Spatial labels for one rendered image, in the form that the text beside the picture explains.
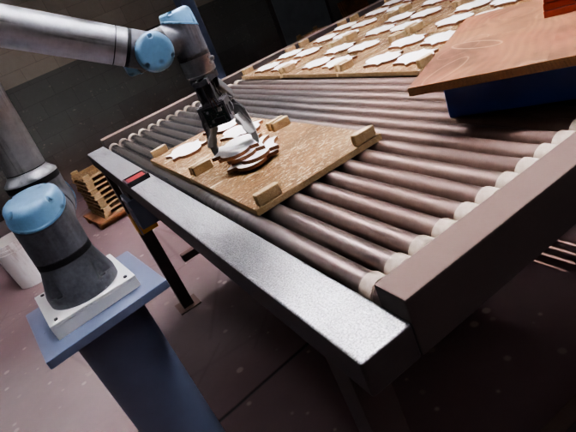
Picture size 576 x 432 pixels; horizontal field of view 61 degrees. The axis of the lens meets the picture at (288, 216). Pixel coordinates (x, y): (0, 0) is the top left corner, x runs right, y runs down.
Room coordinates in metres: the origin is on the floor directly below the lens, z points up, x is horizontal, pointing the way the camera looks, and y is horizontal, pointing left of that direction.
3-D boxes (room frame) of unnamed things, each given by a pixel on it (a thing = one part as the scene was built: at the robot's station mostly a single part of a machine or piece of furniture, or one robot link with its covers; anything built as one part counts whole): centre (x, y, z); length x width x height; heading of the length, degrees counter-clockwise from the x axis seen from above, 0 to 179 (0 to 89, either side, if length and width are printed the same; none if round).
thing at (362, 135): (1.05, -0.23, 0.95); 0.06 x 0.02 x 0.03; 111
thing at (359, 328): (1.42, 0.33, 0.89); 2.08 x 0.09 x 0.06; 22
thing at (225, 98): (1.22, 0.06, 1.12); 0.09 x 0.08 x 0.12; 167
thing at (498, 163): (1.57, -0.06, 0.90); 1.95 x 0.05 x 0.05; 22
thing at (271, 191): (0.95, 0.02, 0.95); 0.06 x 0.02 x 0.03; 111
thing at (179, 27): (1.22, 0.06, 1.28); 0.09 x 0.08 x 0.11; 104
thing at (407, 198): (1.52, 0.08, 0.90); 1.95 x 0.05 x 0.05; 22
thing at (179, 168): (1.56, 0.12, 0.93); 0.41 x 0.35 x 0.02; 22
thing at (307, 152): (1.18, -0.03, 0.93); 0.41 x 0.35 x 0.02; 21
